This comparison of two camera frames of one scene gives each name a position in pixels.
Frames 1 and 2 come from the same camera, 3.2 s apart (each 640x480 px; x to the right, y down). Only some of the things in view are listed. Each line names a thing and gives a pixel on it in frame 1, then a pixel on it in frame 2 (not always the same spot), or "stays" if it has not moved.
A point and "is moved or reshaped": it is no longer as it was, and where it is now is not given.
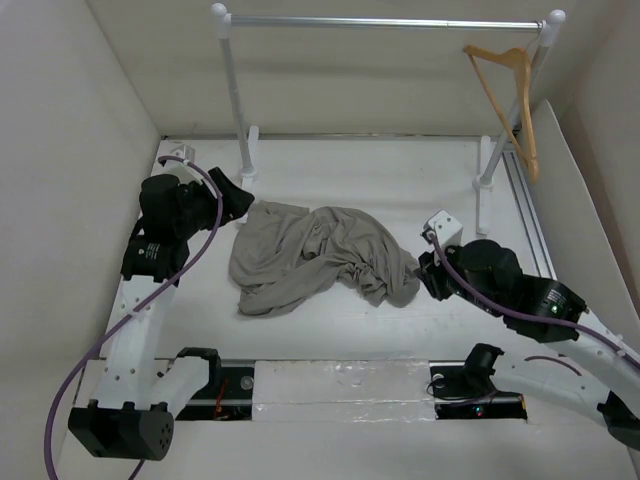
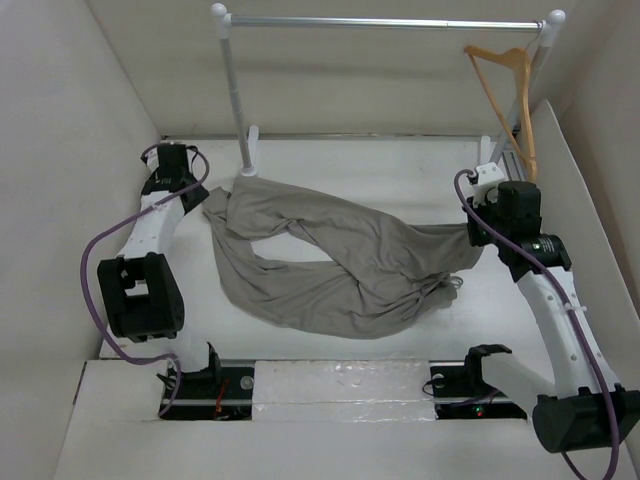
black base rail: [457, 392] stays
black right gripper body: [441, 280] -> [487, 214]
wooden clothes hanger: [517, 58] stays
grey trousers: [282, 254] is moved or reshaped
